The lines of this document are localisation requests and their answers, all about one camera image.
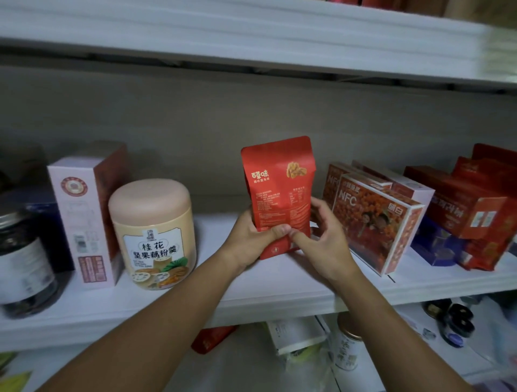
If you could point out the small dark bottle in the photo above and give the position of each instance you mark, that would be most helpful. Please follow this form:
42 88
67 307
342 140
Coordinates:
436 308
458 327

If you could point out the person's left hand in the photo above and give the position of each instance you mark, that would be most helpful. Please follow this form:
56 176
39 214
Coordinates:
250 242

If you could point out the dark glass jar silver lid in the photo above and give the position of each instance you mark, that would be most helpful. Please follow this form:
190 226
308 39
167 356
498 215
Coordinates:
24 274

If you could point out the beige cylinder canister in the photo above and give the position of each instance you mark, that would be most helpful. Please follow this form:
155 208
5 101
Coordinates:
153 234

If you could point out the person's left forearm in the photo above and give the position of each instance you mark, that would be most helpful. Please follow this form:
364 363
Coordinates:
145 339

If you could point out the dark red foil pouches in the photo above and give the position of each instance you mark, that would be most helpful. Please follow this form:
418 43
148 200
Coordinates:
476 210

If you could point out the white flat box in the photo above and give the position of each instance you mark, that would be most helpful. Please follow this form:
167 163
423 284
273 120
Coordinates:
295 333

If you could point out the person's right forearm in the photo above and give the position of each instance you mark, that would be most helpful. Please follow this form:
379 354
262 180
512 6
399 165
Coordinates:
396 339

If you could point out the red box white edge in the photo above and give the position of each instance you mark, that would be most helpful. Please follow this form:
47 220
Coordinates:
339 171
371 222

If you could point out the yellow tag packet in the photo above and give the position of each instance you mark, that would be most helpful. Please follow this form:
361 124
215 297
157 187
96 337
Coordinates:
12 381

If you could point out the red-brown box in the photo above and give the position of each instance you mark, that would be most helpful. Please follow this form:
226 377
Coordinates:
81 218

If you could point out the person's right hand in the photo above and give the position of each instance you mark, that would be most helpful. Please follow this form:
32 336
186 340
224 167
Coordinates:
331 250

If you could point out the pink blossom box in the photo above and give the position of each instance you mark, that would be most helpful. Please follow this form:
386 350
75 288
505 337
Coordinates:
412 190

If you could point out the red pouch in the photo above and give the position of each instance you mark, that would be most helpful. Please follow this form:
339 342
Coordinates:
212 337

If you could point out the white metal shelving unit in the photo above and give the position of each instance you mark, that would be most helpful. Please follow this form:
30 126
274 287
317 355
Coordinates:
242 299

